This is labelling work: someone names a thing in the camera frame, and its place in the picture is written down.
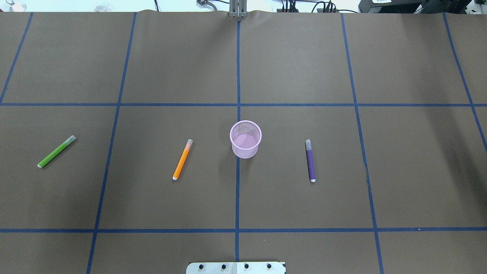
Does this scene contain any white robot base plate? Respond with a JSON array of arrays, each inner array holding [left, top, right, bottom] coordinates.
[[186, 261, 286, 274]]

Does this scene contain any purple marker pen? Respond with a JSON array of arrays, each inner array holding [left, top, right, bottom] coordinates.
[[305, 139, 316, 183]]

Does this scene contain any pink mesh pen holder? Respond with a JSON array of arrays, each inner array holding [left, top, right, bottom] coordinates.
[[229, 120, 262, 158]]

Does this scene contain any green marker pen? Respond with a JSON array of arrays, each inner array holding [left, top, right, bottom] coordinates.
[[38, 135, 77, 168]]

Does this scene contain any aluminium frame post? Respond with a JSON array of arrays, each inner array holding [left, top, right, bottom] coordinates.
[[228, 0, 248, 19]]

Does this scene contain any brown paper table mat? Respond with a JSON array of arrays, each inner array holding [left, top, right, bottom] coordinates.
[[0, 10, 487, 274]]

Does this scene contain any black equipment box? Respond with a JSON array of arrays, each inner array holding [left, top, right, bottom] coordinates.
[[358, 0, 471, 14]]

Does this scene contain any orange marker pen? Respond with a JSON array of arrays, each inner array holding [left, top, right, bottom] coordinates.
[[172, 139, 193, 181]]

